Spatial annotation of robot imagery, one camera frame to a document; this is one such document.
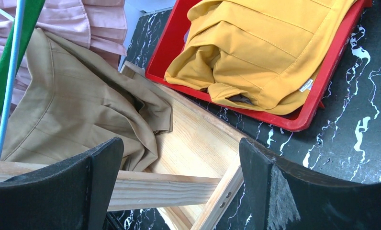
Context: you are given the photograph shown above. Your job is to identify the wooden clothes rack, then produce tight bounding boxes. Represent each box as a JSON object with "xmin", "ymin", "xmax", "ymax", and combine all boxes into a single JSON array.
[{"xmin": 0, "ymin": 63, "xmax": 243, "ymax": 230}]

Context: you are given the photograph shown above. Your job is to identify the brown garment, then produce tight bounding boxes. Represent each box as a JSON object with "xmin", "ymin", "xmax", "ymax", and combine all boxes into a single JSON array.
[{"xmin": 0, "ymin": 29, "xmax": 172, "ymax": 172}]

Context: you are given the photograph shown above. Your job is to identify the pink garment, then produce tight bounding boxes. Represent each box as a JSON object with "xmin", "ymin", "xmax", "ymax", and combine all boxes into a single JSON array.
[{"xmin": 11, "ymin": 0, "xmax": 128, "ymax": 113}]

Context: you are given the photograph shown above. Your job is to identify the light blue wire hanger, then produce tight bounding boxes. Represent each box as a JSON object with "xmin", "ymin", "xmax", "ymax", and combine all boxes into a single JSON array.
[{"xmin": 0, "ymin": 0, "xmax": 26, "ymax": 159}]

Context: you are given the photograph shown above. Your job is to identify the red plastic bin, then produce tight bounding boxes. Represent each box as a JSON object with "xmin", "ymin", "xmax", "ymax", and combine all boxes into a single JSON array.
[{"xmin": 145, "ymin": 0, "xmax": 372, "ymax": 132}]

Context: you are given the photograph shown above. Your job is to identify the green plastic hanger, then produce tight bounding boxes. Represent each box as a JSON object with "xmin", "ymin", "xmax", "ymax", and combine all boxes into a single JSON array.
[{"xmin": 0, "ymin": 0, "xmax": 45, "ymax": 120}]

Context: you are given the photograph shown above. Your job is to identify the yellow pleated skirt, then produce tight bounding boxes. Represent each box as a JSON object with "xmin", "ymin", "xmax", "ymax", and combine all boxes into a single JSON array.
[{"xmin": 164, "ymin": 0, "xmax": 353, "ymax": 115}]

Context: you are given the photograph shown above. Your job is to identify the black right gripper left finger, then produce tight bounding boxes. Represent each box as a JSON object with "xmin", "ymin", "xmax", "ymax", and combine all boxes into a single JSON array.
[{"xmin": 0, "ymin": 138, "xmax": 124, "ymax": 230}]

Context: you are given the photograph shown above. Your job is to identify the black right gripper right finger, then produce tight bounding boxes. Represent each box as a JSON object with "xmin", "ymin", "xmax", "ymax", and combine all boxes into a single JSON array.
[{"xmin": 239, "ymin": 138, "xmax": 381, "ymax": 230}]

